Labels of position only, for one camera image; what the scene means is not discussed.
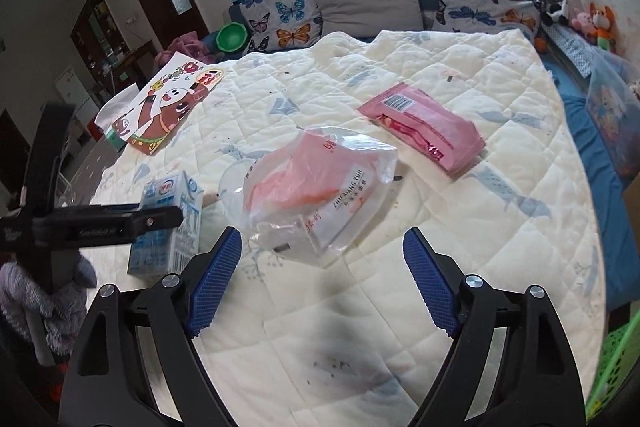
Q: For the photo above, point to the blue white milk carton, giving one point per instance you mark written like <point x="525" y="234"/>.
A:
<point x="159" y="252"/>

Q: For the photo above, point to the orange fox plush toy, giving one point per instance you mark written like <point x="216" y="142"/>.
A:
<point x="603" y="20"/>

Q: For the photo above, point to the small clear plastic lid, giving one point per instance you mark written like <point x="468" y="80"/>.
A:
<point x="230" y="189"/>

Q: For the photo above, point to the pink snack wrapper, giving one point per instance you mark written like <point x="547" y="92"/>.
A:
<point x="418" y="120"/>

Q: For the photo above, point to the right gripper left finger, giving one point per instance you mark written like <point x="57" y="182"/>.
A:
<point x="107" y="384"/>

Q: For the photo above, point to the tissue pack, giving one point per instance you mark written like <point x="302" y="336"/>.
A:
<point x="111" y="111"/>

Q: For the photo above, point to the green trash basket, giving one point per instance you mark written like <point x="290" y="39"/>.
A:
<point x="618" y="356"/>

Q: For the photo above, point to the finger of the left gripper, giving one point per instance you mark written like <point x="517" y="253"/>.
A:
<point x="85" y="226"/>

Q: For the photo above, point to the pink plush toy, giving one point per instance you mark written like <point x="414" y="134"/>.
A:
<point x="583" y="24"/>

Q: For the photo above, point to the butterfly pillow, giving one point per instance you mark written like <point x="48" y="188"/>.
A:
<point x="488" y="16"/>
<point x="279" y="25"/>

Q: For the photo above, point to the left butterfly pillow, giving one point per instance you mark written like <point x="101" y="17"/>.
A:
<point x="279" y="25"/>

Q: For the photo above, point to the blue plastic storage box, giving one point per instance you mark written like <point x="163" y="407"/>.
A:
<point x="613" y="104"/>

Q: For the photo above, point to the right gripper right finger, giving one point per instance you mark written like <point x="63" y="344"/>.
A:
<point x="537" y="382"/>

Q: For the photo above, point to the cartoon cow picture book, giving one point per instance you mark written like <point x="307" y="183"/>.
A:
<point x="165" y="102"/>

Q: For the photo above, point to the pink cloth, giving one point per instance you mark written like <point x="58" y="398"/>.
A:
<point x="189" y="45"/>

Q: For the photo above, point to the green plastic bowl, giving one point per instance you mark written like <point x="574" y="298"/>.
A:
<point x="231" y="37"/>

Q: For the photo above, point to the white quilted table cover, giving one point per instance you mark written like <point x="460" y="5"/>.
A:
<point x="353" y="344"/>

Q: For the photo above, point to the right butterfly pillow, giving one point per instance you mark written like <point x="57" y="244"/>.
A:
<point x="488" y="16"/>

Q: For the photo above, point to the clear pink plastic bag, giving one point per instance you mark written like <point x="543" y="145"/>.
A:
<point x="309" y="200"/>

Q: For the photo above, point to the grey knitted sleeve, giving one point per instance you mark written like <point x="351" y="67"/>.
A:
<point x="62" y="313"/>

